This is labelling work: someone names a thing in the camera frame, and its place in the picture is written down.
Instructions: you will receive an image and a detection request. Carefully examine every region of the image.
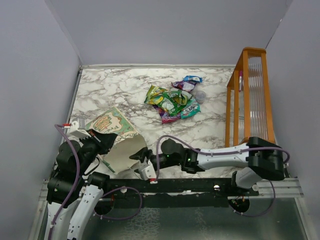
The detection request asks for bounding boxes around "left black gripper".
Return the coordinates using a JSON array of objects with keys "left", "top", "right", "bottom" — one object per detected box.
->
[{"left": 77, "top": 127, "right": 119, "bottom": 175}]

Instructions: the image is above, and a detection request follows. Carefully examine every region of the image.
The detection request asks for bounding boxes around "green paper gift bag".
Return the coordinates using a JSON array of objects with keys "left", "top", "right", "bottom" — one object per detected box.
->
[{"left": 86, "top": 106, "right": 147, "bottom": 175}]

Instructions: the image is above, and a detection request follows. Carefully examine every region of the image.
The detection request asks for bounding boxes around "green yellow snack packet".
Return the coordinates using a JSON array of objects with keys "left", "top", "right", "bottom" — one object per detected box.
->
[{"left": 144, "top": 85, "right": 168, "bottom": 105}]

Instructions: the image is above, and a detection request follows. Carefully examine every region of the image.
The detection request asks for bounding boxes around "green white snack packet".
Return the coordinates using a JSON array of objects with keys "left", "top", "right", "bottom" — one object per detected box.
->
[{"left": 153, "top": 92, "right": 185, "bottom": 116}]

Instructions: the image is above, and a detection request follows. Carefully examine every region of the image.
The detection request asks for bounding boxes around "teal snack packet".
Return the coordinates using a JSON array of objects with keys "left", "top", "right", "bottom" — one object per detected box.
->
[{"left": 180, "top": 97, "right": 201, "bottom": 119}]

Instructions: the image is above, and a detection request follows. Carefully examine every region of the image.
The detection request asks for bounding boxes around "green yellow small packet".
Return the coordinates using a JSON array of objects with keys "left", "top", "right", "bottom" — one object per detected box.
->
[{"left": 168, "top": 87, "right": 192, "bottom": 106}]

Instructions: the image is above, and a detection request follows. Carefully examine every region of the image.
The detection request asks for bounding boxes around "purple red snack packet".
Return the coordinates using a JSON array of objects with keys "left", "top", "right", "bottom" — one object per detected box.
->
[{"left": 171, "top": 80, "right": 197, "bottom": 92}]

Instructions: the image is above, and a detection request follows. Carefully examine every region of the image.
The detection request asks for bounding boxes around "blue snack packet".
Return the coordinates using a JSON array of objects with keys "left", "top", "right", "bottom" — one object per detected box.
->
[{"left": 183, "top": 75, "right": 203, "bottom": 83}]

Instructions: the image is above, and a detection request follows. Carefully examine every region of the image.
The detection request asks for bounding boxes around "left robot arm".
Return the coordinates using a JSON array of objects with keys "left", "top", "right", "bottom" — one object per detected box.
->
[{"left": 44, "top": 129, "right": 117, "bottom": 240}]

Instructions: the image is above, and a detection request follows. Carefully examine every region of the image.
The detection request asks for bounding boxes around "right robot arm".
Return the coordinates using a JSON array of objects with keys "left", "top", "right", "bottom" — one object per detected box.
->
[{"left": 129, "top": 135, "right": 290, "bottom": 196}]

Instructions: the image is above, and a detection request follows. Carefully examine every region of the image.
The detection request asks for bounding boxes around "small clear plastic cup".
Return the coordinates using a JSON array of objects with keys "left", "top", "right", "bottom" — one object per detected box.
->
[{"left": 194, "top": 90, "right": 207, "bottom": 105}]

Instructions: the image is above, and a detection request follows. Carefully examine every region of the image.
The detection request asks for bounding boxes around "orange wooden rack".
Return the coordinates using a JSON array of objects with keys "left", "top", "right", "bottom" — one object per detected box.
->
[{"left": 224, "top": 47, "right": 276, "bottom": 147}]

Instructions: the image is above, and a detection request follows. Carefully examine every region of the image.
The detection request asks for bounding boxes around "pink white marker pen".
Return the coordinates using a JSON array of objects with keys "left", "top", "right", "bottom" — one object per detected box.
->
[{"left": 238, "top": 70, "right": 244, "bottom": 92}]

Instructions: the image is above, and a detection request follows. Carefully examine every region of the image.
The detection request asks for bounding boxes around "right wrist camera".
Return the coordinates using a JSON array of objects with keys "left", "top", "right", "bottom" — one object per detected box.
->
[{"left": 135, "top": 160, "right": 158, "bottom": 184}]

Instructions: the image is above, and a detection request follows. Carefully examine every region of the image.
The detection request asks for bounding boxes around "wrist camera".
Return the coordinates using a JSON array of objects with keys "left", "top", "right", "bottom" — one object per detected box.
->
[
  {"left": 62, "top": 117, "right": 91, "bottom": 141},
  {"left": 135, "top": 160, "right": 158, "bottom": 184}
]

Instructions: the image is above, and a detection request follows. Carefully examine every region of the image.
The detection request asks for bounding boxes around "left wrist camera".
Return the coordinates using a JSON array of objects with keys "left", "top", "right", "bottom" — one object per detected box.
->
[{"left": 62, "top": 117, "right": 91, "bottom": 141}]

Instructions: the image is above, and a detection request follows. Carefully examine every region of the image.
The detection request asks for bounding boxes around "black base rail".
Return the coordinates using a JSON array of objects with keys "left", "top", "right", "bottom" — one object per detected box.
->
[{"left": 95, "top": 178, "right": 259, "bottom": 214}]

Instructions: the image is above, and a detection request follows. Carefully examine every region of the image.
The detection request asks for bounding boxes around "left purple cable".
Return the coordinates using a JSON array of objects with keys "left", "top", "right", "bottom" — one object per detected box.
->
[{"left": 48, "top": 124, "right": 81, "bottom": 240}]

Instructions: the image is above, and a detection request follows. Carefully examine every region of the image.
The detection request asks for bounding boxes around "purple cable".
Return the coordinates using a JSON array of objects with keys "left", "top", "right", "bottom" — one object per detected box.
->
[
  {"left": 154, "top": 134, "right": 291, "bottom": 217},
  {"left": 48, "top": 124, "right": 81, "bottom": 240}
]

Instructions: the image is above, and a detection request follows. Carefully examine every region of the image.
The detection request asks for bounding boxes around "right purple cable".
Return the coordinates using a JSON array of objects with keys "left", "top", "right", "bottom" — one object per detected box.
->
[{"left": 154, "top": 134, "right": 291, "bottom": 217}]

